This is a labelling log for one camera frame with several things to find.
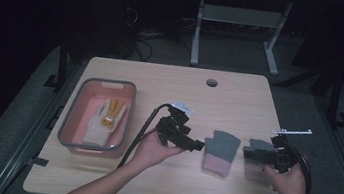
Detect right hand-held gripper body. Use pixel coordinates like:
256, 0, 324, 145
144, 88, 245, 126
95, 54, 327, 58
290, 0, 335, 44
265, 124, 314, 178

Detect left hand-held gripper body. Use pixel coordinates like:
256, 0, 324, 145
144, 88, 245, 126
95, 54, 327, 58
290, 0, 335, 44
152, 98, 197, 152

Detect grey glove pink cuff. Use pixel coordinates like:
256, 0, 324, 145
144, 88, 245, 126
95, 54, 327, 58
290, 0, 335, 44
239, 137, 281, 186
199, 128, 243, 180

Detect beige glove orange bear patch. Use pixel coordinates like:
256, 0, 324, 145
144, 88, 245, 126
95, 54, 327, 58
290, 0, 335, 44
93, 97, 130, 139

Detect beige glove orange fingers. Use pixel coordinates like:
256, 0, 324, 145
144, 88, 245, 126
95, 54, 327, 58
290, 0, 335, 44
82, 99, 117, 147

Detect pink plastic basket grey rim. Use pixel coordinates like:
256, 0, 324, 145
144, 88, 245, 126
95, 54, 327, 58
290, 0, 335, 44
55, 72, 139, 162

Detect person's left hand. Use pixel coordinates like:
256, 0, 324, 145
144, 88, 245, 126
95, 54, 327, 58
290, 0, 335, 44
129, 125, 188, 177

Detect person's right hand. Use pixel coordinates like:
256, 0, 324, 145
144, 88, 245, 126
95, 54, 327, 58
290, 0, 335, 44
259, 156, 312, 194

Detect black metal stand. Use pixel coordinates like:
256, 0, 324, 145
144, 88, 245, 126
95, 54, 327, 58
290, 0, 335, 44
322, 68, 344, 131
43, 35, 75, 92

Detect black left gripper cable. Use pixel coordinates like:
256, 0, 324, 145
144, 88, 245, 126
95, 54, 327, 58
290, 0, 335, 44
116, 97, 173, 174

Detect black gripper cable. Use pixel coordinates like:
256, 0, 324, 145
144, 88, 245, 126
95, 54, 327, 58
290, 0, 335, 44
279, 140, 318, 194
116, 97, 173, 174

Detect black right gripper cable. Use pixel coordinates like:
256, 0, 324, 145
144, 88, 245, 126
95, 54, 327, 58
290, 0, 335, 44
279, 140, 318, 194

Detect round table cable grommet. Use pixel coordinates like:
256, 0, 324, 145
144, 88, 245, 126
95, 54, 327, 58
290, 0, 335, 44
205, 77, 220, 89

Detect tangle of floor cables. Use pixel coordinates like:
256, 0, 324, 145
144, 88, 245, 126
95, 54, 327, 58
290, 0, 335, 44
131, 8, 199, 67

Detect white metal desk frame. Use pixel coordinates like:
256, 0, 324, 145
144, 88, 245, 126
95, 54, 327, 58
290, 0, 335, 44
188, 0, 294, 77

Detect black table edge bracket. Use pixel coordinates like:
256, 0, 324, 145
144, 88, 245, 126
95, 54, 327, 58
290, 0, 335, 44
27, 156, 51, 169

